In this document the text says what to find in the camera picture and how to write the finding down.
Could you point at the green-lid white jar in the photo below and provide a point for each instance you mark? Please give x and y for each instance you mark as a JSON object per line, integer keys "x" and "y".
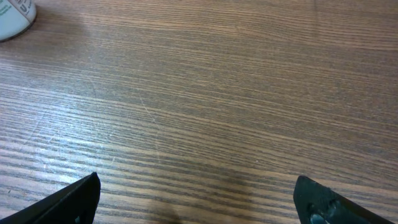
{"x": 16, "y": 17}

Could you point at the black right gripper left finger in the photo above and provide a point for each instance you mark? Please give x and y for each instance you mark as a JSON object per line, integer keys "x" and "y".
{"x": 76, "y": 203}

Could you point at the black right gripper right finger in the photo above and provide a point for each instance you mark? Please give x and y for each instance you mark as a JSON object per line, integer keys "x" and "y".
{"x": 316, "y": 203}

